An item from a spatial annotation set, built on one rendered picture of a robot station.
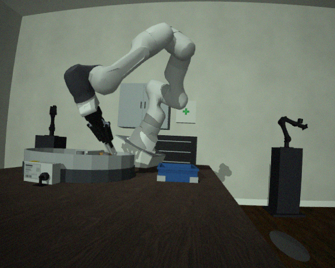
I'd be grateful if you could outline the blue open crate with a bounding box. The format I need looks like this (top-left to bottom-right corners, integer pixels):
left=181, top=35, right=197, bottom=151
left=157, top=163, right=199, bottom=183

